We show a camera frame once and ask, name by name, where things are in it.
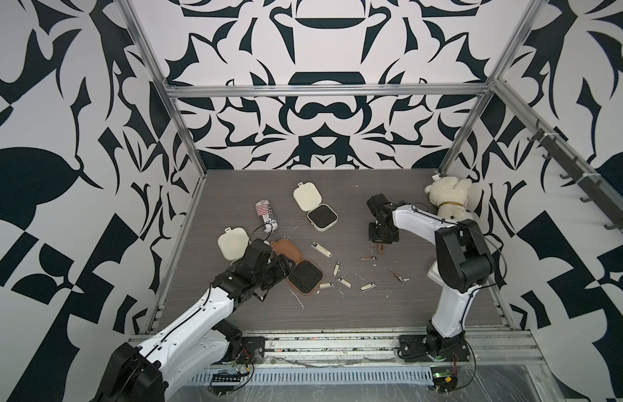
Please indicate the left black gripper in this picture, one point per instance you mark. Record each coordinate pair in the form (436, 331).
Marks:
(281, 266)

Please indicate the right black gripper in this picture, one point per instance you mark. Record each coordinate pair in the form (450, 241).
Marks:
(391, 238)

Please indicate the brown nail kit case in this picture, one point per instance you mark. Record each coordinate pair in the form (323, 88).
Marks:
(305, 275)

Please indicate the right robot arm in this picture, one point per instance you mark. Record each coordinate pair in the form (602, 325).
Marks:
(463, 262)

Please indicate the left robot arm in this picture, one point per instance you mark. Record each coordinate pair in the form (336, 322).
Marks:
(158, 367)

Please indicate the cream nail kit case left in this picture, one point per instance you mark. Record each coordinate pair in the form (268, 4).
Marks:
(233, 243)

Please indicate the cream nail kit case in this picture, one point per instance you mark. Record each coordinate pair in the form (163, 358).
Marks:
(233, 243)
(320, 215)

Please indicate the brown nail tool right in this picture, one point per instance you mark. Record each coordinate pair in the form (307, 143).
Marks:
(400, 278)

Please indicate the small cream clipper right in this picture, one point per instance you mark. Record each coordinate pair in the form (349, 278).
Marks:
(367, 287)

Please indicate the cream nail kit case centre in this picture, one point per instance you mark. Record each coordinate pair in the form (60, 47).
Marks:
(320, 215)

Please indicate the silver cream nail clipper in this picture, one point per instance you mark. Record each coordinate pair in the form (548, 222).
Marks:
(322, 249)

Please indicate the small cream clipper middle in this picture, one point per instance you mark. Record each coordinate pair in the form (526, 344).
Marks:
(344, 282)

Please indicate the small cream clipper left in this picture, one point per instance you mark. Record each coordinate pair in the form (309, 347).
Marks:
(326, 285)

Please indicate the crushed flag print can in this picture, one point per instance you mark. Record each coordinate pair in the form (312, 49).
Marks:
(265, 213)

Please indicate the white box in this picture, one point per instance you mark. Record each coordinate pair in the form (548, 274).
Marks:
(434, 274)

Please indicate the white teddy bear plush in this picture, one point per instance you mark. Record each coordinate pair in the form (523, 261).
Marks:
(450, 196)

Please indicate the right circuit board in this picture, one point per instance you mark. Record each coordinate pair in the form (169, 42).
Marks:
(443, 380)

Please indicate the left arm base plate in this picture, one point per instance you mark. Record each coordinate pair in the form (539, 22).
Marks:
(245, 350)

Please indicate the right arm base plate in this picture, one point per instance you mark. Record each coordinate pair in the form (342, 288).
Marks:
(433, 348)

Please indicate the wall hook rail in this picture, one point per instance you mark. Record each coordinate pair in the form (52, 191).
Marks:
(577, 170)

